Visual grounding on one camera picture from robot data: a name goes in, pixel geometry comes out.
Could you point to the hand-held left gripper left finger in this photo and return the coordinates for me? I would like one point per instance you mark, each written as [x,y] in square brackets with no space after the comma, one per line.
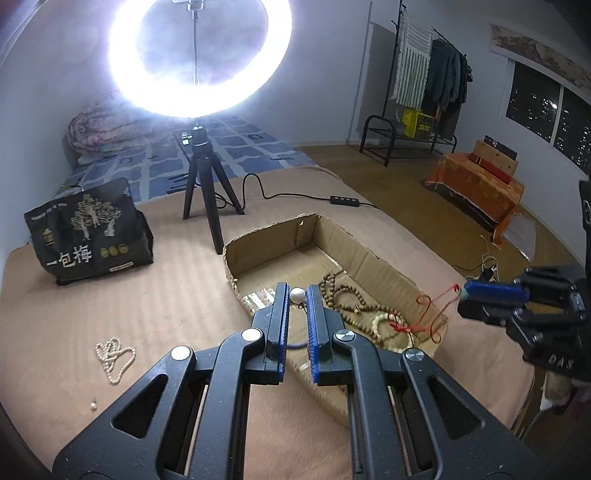
[281,323]

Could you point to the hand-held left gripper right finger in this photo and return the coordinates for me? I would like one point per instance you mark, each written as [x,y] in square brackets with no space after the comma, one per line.
[314,332]

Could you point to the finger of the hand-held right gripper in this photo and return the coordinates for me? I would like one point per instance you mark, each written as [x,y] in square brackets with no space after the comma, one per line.
[485,311]
[496,291]

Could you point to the white pearl earring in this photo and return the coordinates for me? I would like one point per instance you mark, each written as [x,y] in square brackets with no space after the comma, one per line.
[298,294]

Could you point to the cardboard box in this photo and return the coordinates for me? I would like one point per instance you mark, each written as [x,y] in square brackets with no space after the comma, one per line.
[360,249]

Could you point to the grey plastic sheet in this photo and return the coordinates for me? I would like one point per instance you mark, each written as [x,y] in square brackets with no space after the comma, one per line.
[521,237]

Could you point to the orange cloth covered chest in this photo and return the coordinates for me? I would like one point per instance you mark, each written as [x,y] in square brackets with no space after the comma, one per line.
[471,189]

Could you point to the tan wooden box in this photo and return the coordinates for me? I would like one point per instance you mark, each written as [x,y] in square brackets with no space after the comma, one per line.
[496,161]

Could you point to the black tripod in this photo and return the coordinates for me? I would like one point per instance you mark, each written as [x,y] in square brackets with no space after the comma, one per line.
[203,170]

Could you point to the yellow box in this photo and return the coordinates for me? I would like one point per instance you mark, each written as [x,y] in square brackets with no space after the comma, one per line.
[418,122]

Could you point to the dark window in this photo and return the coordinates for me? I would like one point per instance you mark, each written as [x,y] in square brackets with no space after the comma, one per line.
[535,101]

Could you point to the blue patterned bed sheet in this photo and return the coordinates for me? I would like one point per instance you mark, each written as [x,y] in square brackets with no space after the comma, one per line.
[152,166]

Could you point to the black clothes rack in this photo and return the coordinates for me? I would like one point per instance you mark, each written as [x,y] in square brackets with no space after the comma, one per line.
[369,129]

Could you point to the black snack bag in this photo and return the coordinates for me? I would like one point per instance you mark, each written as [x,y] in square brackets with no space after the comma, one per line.
[87,235]

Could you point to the dark hanging clothes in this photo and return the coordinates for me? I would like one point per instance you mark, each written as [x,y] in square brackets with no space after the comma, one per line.
[445,74]

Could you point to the patterned window valance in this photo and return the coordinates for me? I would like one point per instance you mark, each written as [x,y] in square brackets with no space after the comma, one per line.
[535,50]

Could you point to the striped white hanging cloth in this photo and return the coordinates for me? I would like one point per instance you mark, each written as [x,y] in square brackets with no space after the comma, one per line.
[411,60]

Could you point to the folded floral quilt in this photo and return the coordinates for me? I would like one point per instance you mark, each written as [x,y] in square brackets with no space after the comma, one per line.
[92,134]

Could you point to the phone holder clamp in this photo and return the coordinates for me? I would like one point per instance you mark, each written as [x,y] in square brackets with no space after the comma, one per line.
[195,4]

